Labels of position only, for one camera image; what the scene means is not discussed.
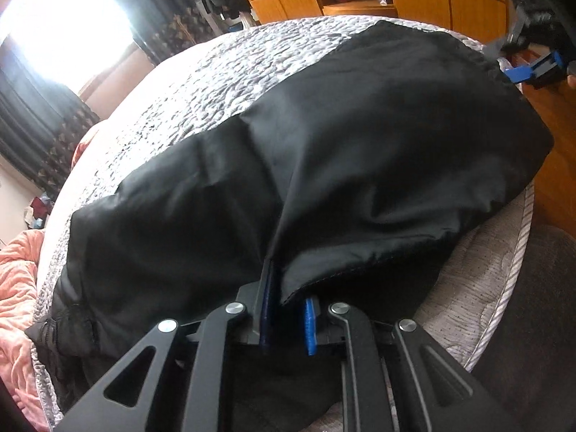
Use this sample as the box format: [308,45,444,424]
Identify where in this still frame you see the black pants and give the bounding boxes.
[28,22,554,431]

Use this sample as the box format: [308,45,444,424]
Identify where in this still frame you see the pink blanket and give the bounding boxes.
[1,230,49,431]

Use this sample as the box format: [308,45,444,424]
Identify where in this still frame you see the dark curtain left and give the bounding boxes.
[0,39,100,199]

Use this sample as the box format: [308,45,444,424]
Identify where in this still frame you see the dark curtain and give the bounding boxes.
[115,0,217,66]
[0,39,100,199]

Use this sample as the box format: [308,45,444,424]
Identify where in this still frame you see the dark curtain right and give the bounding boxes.
[115,0,217,66]

